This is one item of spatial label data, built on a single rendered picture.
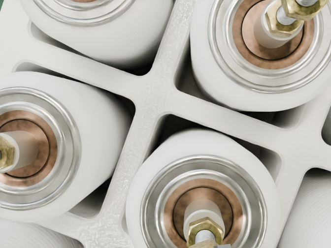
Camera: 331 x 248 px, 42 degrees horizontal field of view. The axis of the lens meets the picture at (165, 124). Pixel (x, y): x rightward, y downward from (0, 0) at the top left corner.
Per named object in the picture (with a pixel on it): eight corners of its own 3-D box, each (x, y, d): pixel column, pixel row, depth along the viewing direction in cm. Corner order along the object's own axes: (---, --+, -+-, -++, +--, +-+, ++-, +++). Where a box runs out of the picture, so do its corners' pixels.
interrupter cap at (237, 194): (288, 190, 26) (291, 192, 25) (229, 299, 26) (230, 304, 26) (176, 131, 26) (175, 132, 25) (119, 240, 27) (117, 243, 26)
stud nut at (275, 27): (304, 31, 22) (309, 28, 21) (272, 42, 22) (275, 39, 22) (293, -5, 22) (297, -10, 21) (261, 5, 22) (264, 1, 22)
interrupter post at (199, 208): (229, 207, 26) (235, 221, 23) (211, 242, 26) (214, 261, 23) (194, 188, 26) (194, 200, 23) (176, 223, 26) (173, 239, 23)
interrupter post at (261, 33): (297, 43, 26) (312, 33, 22) (257, 55, 26) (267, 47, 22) (284, 4, 26) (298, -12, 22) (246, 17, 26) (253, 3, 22)
